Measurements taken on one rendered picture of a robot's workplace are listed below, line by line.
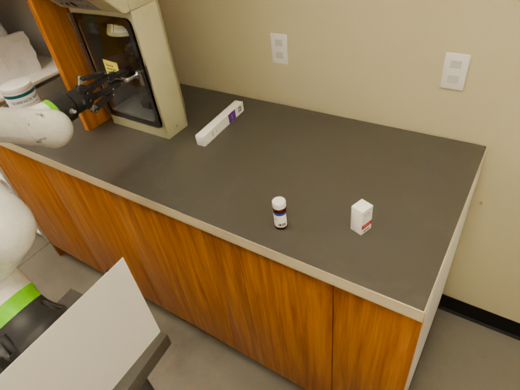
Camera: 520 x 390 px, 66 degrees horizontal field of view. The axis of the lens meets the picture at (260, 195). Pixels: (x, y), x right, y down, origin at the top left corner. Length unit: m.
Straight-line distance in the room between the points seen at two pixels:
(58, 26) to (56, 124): 0.58
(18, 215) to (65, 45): 1.05
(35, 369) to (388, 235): 0.83
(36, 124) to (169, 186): 0.43
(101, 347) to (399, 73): 1.19
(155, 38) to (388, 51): 0.77
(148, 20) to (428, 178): 1.02
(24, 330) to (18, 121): 0.54
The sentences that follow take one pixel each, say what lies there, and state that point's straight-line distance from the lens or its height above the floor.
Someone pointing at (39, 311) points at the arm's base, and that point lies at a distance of 0.90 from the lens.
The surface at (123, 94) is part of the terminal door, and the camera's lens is 1.64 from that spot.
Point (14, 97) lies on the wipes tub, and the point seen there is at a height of 1.05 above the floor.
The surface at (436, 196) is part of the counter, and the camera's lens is 1.26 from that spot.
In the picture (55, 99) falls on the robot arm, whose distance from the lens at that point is 1.40.
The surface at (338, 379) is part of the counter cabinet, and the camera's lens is 1.55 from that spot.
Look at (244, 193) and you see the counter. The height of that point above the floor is 0.94.
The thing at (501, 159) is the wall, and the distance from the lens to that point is 1.56.
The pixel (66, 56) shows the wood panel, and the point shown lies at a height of 1.24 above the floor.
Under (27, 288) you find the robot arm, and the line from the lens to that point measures 0.91.
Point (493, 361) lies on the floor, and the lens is 2.09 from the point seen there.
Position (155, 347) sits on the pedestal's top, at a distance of 0.98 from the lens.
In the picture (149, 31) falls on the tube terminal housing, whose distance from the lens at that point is 1.48.
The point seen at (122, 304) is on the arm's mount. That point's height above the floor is 1.11.
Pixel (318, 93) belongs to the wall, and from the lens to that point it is 1.63.
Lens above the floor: 1.74
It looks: 40 degrees down
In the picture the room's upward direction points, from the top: 8 degrees counter-clockwise
